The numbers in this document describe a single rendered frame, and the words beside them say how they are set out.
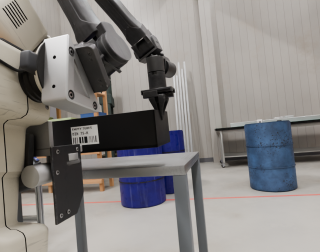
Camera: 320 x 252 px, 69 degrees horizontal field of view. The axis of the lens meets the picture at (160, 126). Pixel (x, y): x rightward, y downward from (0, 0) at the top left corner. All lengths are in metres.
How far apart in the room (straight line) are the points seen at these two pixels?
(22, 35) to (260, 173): 3.29
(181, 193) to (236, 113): 6.22
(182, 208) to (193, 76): 6.39
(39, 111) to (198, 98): 6.51
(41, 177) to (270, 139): 3.16
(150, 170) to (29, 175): 0.36
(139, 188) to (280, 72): 5.40
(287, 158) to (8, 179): 3.33
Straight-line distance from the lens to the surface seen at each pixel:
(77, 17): 0.59
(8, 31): 0.55
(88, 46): 0.43
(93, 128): 0.76
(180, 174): 0.73
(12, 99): 0.46
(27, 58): 0.42
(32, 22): 0.61
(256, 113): 6.99
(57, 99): 0.40
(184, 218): 0.77
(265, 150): 3.46
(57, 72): 0.42
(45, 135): 0.57
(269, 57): 7.33
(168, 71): 0.81
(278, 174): 3.51
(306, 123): 5.97
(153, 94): 0.74
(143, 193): 3.06
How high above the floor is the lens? 0.90
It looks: 2 degrees up
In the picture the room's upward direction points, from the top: 5 degrees counter-clockwise
